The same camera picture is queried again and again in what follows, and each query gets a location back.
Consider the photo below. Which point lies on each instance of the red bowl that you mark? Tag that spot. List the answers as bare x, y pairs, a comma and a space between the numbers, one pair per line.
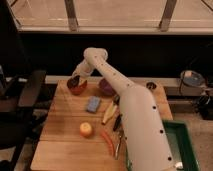
78, 89

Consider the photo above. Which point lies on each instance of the yellow apple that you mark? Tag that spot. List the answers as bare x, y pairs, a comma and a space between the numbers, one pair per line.
86, 129

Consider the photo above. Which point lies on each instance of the black handled knife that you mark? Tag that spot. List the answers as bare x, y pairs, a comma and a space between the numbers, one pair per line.
117, 123

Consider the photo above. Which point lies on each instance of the metal can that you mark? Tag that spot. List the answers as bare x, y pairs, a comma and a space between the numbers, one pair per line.
151, 85

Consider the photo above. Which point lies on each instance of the orange carrot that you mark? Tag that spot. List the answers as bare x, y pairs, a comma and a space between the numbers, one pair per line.
109, 142

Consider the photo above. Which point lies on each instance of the small metal measuring cup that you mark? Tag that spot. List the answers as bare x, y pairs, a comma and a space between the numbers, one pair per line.
116, 99

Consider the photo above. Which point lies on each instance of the green tray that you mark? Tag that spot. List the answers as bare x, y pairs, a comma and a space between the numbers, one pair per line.
183, 143

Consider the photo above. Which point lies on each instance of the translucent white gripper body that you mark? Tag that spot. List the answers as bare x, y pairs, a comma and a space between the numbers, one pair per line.
83, 70

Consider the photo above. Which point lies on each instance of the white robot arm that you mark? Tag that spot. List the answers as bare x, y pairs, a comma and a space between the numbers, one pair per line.
137, 103

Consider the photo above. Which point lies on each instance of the purple bowl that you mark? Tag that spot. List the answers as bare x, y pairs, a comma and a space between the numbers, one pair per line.
106, 88

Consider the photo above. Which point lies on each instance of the black eraser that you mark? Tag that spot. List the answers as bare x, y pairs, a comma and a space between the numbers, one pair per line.
73, 82

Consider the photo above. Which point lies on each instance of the black office chair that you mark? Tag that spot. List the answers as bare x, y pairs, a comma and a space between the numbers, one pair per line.
16, 118

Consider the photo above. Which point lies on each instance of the blue sponge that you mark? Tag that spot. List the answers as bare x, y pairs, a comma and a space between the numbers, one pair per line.
93, 104

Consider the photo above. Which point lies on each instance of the yellow banana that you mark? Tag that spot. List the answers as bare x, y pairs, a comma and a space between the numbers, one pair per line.
109, 112

